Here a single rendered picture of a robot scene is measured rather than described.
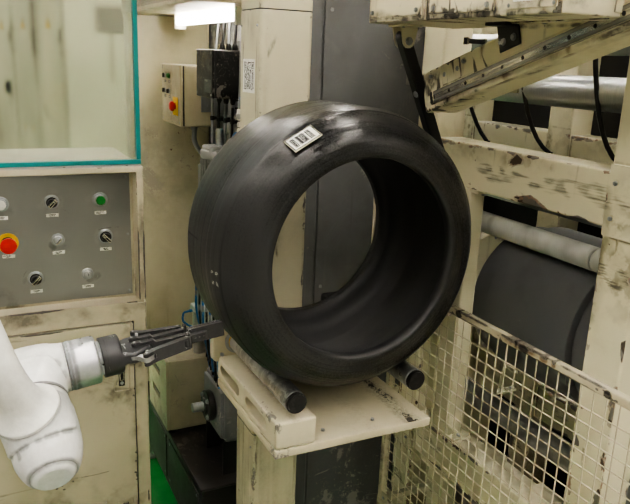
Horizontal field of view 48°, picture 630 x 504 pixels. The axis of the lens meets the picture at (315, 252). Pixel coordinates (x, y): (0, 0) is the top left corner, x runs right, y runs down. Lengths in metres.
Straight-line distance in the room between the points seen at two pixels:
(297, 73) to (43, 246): 0.80
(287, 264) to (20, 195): 0.69
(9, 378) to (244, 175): 0.52
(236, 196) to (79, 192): 0.73
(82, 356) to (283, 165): 0.49
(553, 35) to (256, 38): 0.63
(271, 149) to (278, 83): 0.37
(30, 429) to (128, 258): 0.90
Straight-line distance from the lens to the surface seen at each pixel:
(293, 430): 1.44
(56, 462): 1.18
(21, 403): 1.16
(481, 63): 1.58
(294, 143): 1.28
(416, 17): 1.55
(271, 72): 1.63
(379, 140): 1.34
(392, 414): 1.60
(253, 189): 1.27
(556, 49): 1.42
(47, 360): 1.31
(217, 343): 1.69
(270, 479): 1.96
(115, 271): 2.00
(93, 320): 1.98
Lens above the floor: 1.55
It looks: 15 degrees down
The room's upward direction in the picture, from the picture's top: 2 degrees clockwise
